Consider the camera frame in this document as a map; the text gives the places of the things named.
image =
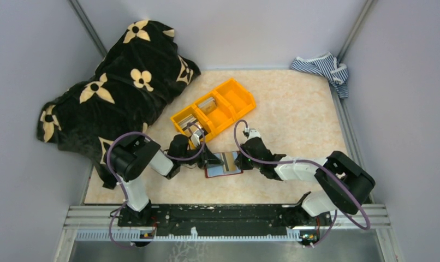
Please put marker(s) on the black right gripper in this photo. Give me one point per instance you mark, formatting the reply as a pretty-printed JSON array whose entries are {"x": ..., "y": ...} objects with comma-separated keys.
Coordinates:
[{"x": 241, "y": 162}]

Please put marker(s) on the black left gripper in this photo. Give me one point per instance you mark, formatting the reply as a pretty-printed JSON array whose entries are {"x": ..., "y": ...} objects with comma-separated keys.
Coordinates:
[{"x": 208, "y": 159}]

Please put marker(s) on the gold card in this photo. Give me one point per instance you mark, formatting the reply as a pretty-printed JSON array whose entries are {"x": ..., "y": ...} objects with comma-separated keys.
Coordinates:
[{"x": 228, "y": 159}]

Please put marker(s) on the red leather card holder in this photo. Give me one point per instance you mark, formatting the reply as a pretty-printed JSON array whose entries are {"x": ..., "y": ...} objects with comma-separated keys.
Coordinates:
[{"x": 217, "y": 170}]

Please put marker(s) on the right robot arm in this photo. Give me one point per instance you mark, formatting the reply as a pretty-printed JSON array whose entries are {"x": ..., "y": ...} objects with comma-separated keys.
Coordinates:
[{"x": 344, "y": 184}]

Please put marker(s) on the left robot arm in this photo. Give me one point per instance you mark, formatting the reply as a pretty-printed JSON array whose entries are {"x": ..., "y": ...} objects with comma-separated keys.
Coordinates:
[{"x": 131, "y": 153}]

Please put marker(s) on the cards in left bin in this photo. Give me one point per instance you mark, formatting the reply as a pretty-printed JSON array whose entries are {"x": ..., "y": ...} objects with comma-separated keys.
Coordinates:
[{"x": 185, "y": 121}]

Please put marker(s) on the cards in bin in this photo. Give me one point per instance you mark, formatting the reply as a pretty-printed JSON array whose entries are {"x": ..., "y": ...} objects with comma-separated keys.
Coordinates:
[
  {"x": 208, "y": 105},
  {"x": 185, "y": 121}
]

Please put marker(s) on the cards in middle bin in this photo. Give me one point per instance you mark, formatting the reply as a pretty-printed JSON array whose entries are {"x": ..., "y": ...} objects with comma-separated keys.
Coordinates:
[{"x": 208, "y": 105}]

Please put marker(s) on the yellow plastic bin middle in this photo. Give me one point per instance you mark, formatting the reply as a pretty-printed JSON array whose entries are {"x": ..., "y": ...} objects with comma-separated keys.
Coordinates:
[{"x": 217, "y": 121}]

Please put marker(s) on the yellow plastic bin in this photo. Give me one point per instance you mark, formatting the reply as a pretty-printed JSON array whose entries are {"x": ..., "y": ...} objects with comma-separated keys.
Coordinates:
[
  {"x": 240, "y": 100},
  {"x": 217, "y": 121},
  {"x": 196, "y": 132}
]

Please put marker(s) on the yellow plastic bin right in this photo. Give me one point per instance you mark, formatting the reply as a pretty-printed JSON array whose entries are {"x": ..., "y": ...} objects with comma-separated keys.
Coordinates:
[{"x": 240, "y": 100}]

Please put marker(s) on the yellow plastic bin left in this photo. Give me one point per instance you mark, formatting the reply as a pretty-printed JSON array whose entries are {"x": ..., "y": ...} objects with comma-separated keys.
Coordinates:
[{"x": 196, "y": 132}]

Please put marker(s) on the blue white striped cloth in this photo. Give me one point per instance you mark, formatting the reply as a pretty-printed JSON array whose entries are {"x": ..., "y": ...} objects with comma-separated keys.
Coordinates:
[{"x": 328, "y": 66}]

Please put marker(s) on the black floral blanket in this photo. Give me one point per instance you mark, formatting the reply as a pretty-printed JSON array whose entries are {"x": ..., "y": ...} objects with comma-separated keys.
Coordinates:
[{"x": 139, "y": 76}]

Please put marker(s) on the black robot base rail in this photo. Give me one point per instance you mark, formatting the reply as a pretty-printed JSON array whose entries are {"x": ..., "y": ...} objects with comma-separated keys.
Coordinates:
[{"x": 223, "y": 220}]

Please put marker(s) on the aluminium frame rail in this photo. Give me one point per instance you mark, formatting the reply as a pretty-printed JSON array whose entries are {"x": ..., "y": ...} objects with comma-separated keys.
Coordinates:
[{"x": 99, "y": 223}]

